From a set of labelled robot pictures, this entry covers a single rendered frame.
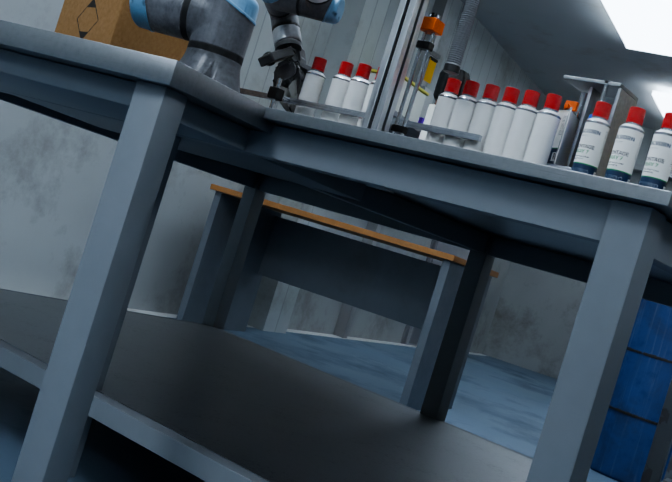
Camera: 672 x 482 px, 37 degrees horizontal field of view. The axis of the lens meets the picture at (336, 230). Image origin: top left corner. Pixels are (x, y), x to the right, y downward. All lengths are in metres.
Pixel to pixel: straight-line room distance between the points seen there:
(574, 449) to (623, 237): 0.29
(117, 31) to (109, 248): 0.97
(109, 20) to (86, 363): 1.10
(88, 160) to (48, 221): 0.35
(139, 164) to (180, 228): 3.97
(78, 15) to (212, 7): 0.65
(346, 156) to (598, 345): 0.55
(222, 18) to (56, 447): 0.90
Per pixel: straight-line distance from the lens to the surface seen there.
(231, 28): 2.02
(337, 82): 2.51
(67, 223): 4.84
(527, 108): 2.20
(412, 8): 2.27
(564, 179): 1.42
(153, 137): 1.56
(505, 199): 1.50
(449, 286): 4.76
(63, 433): 1.61
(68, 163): 4.75
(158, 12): 2.08
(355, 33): 6.36
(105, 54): 1.62
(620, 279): 1.39
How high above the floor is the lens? 0.63
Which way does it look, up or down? 1 degrees up
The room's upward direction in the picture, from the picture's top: 17 degrees clockwise
